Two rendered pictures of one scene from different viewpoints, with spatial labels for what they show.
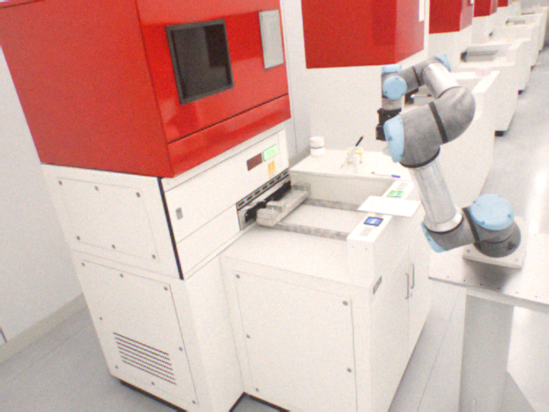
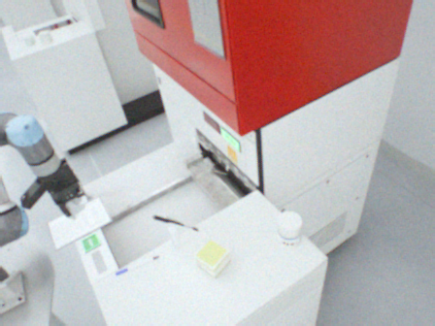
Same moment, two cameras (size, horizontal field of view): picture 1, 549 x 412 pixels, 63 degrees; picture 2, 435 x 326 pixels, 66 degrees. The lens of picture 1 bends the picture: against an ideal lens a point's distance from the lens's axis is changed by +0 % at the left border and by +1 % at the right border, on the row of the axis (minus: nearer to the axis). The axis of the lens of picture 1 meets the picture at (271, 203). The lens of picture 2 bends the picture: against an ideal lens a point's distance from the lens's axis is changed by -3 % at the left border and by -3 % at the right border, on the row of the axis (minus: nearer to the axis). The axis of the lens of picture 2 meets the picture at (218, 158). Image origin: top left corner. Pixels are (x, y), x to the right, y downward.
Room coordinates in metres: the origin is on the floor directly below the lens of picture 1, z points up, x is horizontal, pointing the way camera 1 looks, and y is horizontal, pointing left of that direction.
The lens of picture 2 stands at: (2.38, -0.87, 1.88)
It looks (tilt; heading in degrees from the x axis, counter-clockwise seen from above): 42 degrees down; 120
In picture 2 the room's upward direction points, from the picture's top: 9 degrees counter-clockwise
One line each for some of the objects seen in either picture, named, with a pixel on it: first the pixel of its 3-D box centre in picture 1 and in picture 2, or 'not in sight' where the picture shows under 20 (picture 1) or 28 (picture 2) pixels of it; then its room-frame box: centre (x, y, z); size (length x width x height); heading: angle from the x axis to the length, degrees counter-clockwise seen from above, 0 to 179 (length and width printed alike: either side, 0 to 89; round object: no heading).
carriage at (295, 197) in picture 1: (285, 205); (213, 186); (1.87, -0.06, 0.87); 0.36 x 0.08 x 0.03; 146
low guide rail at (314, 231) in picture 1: (310, 230); (157, 193); (1.64, -0.15, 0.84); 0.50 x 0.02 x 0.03; 56
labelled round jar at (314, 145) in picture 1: (317, 146); (289, 230); (2.23, -0.27, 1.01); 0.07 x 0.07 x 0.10
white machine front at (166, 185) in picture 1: (238, 189); (200, 122); (1.74, 0.13, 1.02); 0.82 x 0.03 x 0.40; 146
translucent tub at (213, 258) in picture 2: (354, 155); (213, 259); (2.05, -0.43, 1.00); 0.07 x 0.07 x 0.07; 74
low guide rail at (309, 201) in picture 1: (336, 204); not in sight; (1.87, -0.30, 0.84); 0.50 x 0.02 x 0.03; 56
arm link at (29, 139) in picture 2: (391, 81); (29, 139); (1.63, -0.48, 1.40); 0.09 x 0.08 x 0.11; 167
